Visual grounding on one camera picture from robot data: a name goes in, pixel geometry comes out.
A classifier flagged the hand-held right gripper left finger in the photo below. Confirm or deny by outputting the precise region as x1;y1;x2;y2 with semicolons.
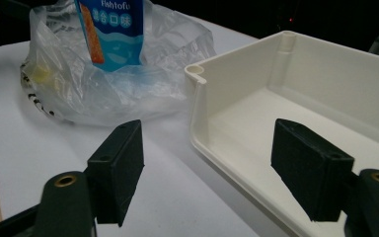
84;118;145;228

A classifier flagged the white plastic tray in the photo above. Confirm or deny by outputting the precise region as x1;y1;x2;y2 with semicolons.
184;30;379;237

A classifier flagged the yellow item in bag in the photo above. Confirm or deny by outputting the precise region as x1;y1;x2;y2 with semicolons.
33;64;54;84

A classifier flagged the blue snack packet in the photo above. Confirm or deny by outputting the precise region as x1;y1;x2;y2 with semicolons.
73;0;145;73

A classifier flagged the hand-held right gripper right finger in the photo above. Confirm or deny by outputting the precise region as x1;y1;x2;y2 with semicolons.
270;118;355;222

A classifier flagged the clear plastic bag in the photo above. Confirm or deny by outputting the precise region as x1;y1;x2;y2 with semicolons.
20;0;217;127

